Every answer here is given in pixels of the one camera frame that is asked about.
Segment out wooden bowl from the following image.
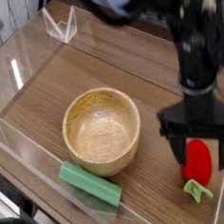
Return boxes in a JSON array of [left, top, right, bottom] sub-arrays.
[[62, 87, 140, 177]]

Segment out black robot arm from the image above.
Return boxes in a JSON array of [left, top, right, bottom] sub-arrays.
[[81, 0, 224, 169]]

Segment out clear acrylic tray walls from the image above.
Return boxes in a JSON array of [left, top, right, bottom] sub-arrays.
[[0, 2, 224, 224]]

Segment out green rectangular block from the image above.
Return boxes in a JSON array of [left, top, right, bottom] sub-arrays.
[[59, 161, 122, 207]]

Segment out clear acrylic corner bracket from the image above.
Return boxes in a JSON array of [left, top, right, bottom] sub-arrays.
[[42, 7, 78, 44]]

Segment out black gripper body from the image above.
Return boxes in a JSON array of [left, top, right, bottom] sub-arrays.
[[157, 92, 224, 139]]

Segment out red felt fruit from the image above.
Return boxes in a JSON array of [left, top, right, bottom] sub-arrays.
[[180, 140, 213, 203]]

